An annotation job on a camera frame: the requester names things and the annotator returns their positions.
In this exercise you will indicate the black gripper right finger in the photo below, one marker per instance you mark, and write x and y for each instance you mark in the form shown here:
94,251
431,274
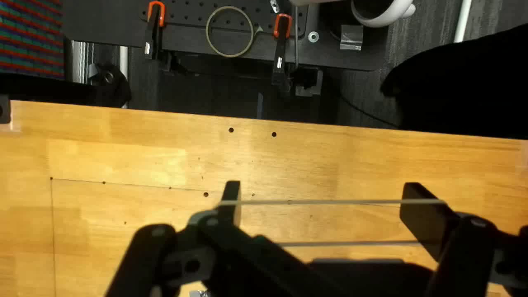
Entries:
467,257

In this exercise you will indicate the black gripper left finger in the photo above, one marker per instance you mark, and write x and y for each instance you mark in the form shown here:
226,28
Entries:
241,264

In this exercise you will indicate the thin tan rubber band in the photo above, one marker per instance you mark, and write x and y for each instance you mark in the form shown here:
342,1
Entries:
330,201

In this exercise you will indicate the round tan rubber band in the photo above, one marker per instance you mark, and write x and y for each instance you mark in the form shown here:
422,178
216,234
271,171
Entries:
208,38

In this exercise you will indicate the white ceramic cup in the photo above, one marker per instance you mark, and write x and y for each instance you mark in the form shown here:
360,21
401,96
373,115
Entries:
380,16

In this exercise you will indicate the large black bag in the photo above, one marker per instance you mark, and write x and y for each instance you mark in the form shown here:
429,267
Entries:
467,87

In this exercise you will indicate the white pole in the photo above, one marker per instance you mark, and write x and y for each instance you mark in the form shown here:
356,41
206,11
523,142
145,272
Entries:
462,18

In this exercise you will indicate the black perforated breadboard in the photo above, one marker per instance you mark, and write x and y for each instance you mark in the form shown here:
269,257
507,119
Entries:
186,30

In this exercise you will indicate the red green striped cloth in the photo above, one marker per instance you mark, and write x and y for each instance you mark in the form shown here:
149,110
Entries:
30,34

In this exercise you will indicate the silver aluminium post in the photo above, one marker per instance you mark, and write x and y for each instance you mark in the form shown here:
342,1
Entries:
87,58

